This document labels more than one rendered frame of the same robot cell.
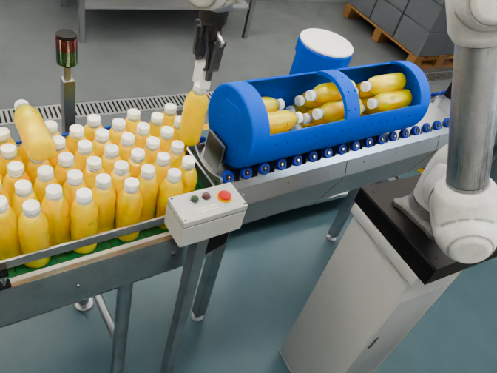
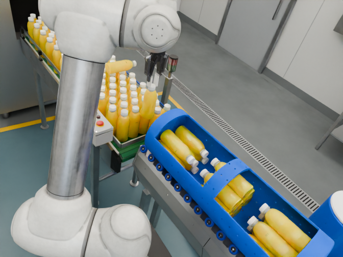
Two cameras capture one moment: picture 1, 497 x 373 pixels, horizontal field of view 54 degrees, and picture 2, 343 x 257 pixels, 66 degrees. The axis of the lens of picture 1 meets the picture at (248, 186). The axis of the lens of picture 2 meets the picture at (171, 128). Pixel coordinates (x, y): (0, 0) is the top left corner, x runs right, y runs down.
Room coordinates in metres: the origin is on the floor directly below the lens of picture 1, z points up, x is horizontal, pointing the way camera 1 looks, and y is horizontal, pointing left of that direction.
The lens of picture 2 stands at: (1.25, -0.97, 2.02)
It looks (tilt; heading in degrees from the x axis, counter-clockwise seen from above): 40 degrees down; 85
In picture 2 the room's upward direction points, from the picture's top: 14 degrees clockwise
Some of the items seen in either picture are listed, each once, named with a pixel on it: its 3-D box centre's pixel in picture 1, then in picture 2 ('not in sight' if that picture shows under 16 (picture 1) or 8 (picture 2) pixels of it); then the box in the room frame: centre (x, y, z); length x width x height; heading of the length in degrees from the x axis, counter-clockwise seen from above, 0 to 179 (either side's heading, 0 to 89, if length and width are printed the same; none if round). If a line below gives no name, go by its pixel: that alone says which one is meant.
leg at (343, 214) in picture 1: (350, 202); not in sight; (2.07, -0.56, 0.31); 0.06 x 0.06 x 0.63; 44
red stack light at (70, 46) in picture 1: (66, 42); (172, 60); (1.29, 0.67, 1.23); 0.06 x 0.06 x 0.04
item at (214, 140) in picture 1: (215, 152); not in sight; (1.29, 0.14, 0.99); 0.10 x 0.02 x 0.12; 44
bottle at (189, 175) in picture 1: (183, 186); (123, 126); (1.07, 0.19, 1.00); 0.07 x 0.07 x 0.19
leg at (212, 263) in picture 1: (208, 277); (141, 216); (1.29, 0.05, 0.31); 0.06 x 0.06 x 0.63; 44
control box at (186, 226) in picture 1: (205, 213); (95, 125); (0.94, 0.09, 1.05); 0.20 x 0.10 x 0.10; 134
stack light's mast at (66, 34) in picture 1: (66, 57); (171, 67); (1.29, 0.67, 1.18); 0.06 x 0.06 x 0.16
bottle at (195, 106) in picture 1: (194, 115); (149, 102); (1.20, 0.22, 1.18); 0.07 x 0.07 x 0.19
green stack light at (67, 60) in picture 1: (66, 55); (171, 66); (1.29, 0.67, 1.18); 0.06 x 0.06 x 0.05
